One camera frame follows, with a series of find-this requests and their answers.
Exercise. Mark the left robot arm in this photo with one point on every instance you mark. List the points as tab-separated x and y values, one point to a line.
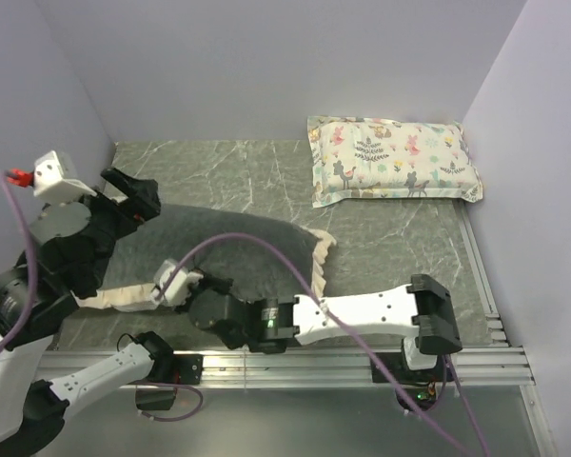
66	257

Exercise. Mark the right base electronics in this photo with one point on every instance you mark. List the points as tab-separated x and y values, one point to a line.
427	396

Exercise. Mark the black left base box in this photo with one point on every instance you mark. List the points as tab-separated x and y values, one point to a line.
155	399

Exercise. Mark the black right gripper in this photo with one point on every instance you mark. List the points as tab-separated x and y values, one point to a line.
204	282

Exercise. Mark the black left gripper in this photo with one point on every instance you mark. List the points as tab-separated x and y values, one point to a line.
143	204

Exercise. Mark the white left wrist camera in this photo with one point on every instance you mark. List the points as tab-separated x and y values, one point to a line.
55	180

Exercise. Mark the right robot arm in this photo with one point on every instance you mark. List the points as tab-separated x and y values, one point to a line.
419	312

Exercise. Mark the animal print pillow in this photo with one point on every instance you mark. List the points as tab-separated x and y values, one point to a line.
376	158

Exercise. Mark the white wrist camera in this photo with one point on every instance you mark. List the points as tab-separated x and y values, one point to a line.
55	180
171	285

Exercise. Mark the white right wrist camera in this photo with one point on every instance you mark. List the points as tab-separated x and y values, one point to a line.
171	285

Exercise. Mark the grey and cream ruffled pillowcase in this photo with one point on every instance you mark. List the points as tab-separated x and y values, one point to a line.
264	258

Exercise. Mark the aluminium mounting rail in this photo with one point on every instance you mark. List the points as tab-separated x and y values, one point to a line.
380	245

